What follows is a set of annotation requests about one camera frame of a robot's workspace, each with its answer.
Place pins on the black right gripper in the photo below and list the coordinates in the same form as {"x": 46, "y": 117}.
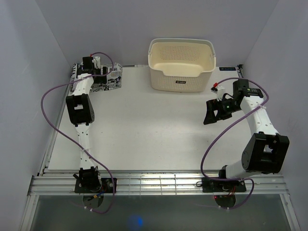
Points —
{"x": 212, "y": 105}

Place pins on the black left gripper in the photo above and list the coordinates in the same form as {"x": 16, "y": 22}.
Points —
{"x": 100, "y": 80}

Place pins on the newspaper print trousers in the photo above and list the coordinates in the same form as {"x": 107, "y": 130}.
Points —
{"x": 110, "y": 82}

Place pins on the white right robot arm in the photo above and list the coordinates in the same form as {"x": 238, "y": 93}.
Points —
{"x": 266, "y": 149}

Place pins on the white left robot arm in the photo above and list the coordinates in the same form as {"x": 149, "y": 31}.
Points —
{"x": 81, "y": 115}

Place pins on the blue label sticker right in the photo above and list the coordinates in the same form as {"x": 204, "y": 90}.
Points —
{"x": 227, "y": 68}

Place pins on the cream perforated plastic basket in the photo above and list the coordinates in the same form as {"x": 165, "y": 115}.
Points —
{"x": 181, "y": 65}

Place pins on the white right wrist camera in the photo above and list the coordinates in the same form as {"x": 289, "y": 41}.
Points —
{"x": 219, "y": 91}

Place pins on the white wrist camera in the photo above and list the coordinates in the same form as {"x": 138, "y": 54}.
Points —
{"x": 219, "y": 91}
{"x": 96, "y": 62}

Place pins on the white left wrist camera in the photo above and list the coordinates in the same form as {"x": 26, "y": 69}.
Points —
{"x": 96, "y": 62}

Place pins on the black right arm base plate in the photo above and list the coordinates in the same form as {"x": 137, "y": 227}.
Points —
{"x": 218, "y": 186}

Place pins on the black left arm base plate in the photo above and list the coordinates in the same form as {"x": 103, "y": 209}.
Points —
{"x": 106, "y": 187}

